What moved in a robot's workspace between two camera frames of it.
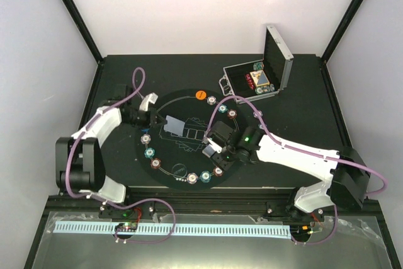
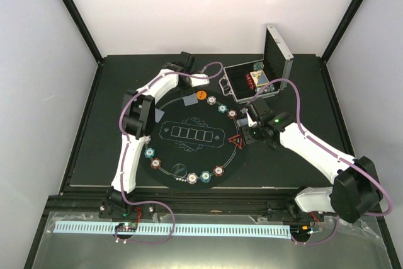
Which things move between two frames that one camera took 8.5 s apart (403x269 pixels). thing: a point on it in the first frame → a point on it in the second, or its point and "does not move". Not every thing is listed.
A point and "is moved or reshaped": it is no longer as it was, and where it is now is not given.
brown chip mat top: x=232 y=113 does not move
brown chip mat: x=155 y=163 does not move
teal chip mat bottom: x=205 y=176 does not move
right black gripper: x=223 y=164 → x=247 y=137
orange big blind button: x=201 y=94 does not move
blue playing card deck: x=208 y=150 → x=242 y=122
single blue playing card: x=174 y=125 is moved or reshaped
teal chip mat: x=149 y=152 does not move
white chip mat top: x=211 y=100 does not move
